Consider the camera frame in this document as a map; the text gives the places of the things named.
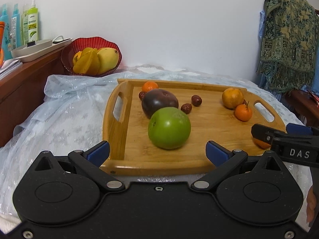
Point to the yellow mango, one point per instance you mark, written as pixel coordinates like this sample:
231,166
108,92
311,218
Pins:
108,59

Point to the green apple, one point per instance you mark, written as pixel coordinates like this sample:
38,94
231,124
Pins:
169,129

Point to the green patterned fringed scarf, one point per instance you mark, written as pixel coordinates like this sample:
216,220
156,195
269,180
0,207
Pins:
286,42

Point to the dark purple plum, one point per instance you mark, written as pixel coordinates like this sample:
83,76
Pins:
159,102

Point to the mandarin with stem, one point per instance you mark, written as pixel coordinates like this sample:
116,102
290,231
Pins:
243,113

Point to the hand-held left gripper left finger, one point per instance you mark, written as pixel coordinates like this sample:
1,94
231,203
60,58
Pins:
99,151

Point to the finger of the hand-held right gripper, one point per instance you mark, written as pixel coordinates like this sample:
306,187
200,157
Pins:
299,129
261,132

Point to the green label bottle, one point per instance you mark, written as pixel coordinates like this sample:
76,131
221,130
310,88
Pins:
33,22

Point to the round orange mandarin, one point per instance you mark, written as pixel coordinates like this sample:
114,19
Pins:
261,144

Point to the wooden cabinet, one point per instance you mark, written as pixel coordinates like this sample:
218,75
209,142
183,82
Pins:
25,92

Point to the stack of papers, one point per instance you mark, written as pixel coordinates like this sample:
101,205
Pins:
10,66

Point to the red glass bowl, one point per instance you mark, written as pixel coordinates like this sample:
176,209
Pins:
82,42

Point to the orange plastic tool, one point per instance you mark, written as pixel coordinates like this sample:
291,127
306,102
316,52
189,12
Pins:
1,39

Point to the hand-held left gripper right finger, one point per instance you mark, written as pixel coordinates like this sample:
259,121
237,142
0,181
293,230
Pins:
216,153

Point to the red jujube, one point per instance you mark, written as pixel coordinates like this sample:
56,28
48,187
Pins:
142,95
196,100
186,108

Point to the small tangerine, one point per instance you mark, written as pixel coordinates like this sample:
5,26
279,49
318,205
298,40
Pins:
150,86

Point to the wooden serving tray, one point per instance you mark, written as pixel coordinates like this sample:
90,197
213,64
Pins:
211,134

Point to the teal spray bottle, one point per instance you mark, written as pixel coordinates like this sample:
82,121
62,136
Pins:
5,29
15,27

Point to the person's right forearm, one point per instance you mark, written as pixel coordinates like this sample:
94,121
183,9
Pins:
312,204

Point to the white towel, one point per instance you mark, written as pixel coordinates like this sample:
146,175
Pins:
7,225

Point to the white oval tray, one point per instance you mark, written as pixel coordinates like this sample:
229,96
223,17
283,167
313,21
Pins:
32,53

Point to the large yellowish orange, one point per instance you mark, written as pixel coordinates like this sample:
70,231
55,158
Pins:
232,98

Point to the yellow starfruit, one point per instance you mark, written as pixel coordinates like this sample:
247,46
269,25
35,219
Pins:
87,63

